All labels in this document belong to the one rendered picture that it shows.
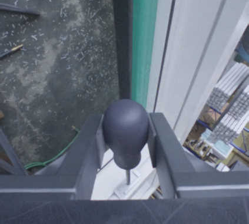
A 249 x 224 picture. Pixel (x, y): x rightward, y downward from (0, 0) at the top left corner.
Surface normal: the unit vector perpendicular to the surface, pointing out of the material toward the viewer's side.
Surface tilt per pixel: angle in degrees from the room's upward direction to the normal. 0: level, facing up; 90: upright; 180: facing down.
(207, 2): 90
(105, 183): 90
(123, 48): 90
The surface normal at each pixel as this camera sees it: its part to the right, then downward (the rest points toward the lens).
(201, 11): -0.72, 0.56
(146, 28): 0.70, 0.56
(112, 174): -0.03, -0.61
